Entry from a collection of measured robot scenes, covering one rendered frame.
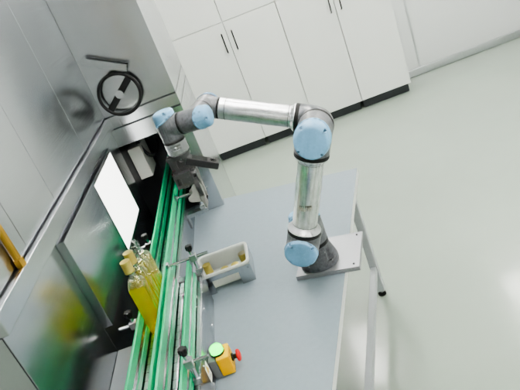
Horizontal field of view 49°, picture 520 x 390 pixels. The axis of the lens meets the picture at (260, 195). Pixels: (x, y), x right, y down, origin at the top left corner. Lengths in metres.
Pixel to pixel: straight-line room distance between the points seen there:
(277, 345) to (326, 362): 0.21
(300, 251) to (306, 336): 0.28
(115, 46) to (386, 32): 3.50
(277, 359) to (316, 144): 0.69
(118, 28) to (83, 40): 0.17
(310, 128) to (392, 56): 4.15
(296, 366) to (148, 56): 1.63
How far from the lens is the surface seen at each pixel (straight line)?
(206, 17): 5.51
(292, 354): 1.87
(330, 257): 2.15
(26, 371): 1.52
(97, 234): 2.13
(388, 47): 5.82
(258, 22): 5.54
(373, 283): 2.97
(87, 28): 2.81
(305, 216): 1.89
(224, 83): 5.61
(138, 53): 2.79
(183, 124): 1.85
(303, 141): 1.75
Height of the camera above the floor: 1.94
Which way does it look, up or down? 24 degrees down
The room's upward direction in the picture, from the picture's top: 22 degrees counter-clockwise
